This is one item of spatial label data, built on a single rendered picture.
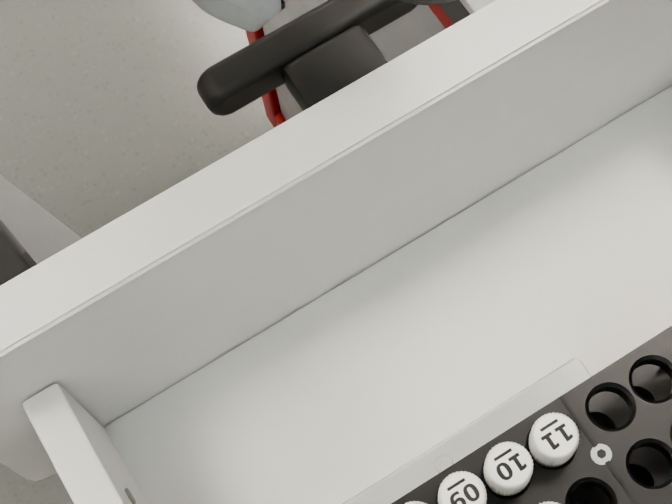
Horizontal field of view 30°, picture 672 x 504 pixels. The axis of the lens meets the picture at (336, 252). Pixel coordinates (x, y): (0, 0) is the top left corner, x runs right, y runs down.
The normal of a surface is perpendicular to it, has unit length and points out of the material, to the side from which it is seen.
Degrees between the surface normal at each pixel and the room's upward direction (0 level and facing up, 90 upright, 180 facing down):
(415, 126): 90
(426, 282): 0
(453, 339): 0
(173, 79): 1
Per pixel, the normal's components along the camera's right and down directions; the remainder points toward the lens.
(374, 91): -0.06, -0.36
